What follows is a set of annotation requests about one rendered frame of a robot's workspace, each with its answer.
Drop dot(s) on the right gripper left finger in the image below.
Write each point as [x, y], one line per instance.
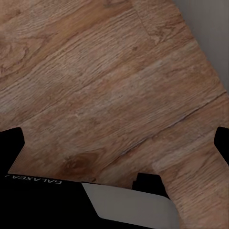
[11, 143]

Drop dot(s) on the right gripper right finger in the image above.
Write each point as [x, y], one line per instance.
[221, 142]

